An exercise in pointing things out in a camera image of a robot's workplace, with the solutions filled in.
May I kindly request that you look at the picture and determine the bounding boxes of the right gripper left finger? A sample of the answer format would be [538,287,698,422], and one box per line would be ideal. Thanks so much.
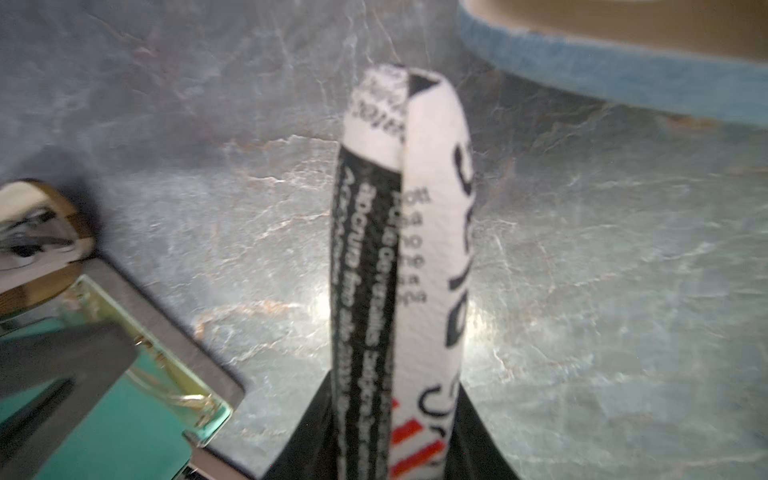
[263,372,336,480]

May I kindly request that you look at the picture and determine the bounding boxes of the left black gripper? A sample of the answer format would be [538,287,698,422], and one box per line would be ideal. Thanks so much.
[1,322,137,479]

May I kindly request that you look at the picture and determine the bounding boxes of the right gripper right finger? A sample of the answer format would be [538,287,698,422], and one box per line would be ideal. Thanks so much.
[446,384,519,480]

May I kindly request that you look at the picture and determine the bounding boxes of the grey case mint lining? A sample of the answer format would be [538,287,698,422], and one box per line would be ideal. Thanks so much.
[1,259,244,479]

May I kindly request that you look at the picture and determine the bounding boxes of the light blue case white sunglasses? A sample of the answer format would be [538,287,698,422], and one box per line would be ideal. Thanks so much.
[457,1,767,127]

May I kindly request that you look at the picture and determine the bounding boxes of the plaid beige glasses case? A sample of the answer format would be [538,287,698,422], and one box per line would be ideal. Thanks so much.
[1,180,95,319]

